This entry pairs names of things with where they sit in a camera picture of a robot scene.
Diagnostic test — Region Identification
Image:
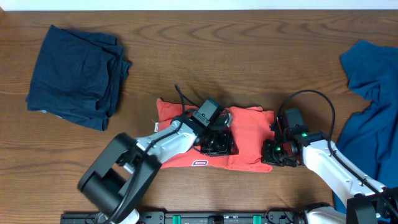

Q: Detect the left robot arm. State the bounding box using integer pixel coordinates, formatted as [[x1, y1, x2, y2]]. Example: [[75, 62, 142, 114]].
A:
[[77, 98, 234, 223]]

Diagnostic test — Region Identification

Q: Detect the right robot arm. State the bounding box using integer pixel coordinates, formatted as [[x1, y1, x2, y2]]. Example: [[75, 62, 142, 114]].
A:
[[262, 109, 397, 223]]

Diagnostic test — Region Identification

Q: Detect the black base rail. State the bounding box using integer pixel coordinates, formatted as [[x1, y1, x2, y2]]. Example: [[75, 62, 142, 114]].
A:
[[60, 207, 307, 224]]

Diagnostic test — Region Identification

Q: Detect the blue garment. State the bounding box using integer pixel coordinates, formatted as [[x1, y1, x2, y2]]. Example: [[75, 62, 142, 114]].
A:
[[332, 39, 398, 218]]

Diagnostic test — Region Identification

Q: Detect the folded dark navy garment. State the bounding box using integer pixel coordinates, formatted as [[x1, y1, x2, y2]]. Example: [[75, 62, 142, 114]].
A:
[[26, 26, 132, 131]]

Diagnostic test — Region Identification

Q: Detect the coral red t-shirt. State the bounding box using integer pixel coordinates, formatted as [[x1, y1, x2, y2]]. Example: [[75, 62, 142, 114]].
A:
[[162, 106, 274, 173]]

